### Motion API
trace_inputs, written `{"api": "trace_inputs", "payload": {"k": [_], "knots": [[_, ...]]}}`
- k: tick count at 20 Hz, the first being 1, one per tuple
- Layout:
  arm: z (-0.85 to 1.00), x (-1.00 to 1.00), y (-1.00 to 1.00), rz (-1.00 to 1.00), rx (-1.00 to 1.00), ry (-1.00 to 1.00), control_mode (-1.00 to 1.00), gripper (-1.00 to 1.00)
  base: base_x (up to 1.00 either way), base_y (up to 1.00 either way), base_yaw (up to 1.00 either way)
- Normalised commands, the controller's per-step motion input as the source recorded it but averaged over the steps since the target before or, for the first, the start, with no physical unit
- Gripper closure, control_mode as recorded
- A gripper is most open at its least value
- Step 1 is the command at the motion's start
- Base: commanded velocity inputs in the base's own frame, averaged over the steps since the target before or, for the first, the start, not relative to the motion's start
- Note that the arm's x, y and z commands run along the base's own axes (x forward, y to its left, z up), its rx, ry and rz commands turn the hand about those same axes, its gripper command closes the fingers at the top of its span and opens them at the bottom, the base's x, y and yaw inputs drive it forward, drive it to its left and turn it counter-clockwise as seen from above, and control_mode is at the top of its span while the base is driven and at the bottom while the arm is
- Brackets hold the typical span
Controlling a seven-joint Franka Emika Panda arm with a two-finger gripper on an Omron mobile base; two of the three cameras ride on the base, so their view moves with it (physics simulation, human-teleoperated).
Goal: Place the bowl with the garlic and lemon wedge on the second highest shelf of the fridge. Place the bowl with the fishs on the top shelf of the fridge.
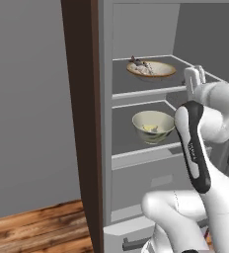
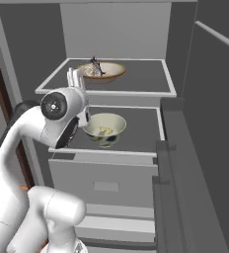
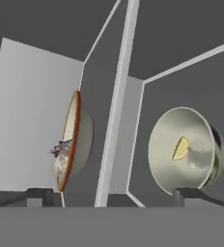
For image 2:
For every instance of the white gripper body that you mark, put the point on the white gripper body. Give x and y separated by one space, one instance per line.
75 79

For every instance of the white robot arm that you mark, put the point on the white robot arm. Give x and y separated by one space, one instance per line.
8 171

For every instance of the tan shallow bowl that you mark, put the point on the tan shallow bowl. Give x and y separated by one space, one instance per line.
114 69

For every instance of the grey fridge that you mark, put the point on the grey fridge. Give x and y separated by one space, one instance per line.
116 29

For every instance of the cream bowl with blue marks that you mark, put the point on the cream bowl with blue marks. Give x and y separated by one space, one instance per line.
101 141

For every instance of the grey fridge shelf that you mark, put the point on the grey fridge shelf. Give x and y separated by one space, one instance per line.
139 131
142 77

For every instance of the pale grey fridge drawer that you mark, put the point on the pale grey fridge drawer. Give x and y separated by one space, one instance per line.
103 178

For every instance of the grey fridge door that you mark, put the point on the grey fridge door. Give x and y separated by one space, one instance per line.
212 131

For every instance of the dark grey fish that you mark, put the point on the dark grey fish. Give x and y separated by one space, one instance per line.
96 67

